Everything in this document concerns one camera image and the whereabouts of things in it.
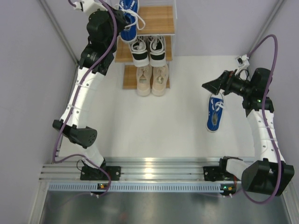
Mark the black white sneaker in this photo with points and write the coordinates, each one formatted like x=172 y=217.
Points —
x=157 y=50
x=139 y=52

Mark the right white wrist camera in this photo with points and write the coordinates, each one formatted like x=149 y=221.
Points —
x=242 y=61

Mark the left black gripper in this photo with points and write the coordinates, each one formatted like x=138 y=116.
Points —
x=119 y=20

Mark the white wire wooden shoe shelf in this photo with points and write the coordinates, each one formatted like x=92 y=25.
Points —
x=157 y=28

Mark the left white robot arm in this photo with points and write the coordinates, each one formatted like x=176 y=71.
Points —
x=64 y=124

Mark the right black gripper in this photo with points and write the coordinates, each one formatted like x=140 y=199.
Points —
x=214 y=87

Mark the beige platform sneaker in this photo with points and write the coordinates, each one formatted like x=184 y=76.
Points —
x=160 y=78
x=143 y=76

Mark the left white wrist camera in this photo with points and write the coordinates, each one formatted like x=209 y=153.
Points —
x=85 y=5

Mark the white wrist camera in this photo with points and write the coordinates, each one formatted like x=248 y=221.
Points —
x=85 y=5
x=242 y=61

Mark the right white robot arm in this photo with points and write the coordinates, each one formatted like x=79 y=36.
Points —
x=269 y=174

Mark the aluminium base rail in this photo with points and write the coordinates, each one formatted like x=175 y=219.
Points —
x=176 y=169

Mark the slotted grey cable duct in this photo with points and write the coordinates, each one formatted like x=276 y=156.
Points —
x=143 y=187

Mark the blue canvas sneaker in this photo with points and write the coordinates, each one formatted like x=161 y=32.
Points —
x=215 y=110
x=134 y=21

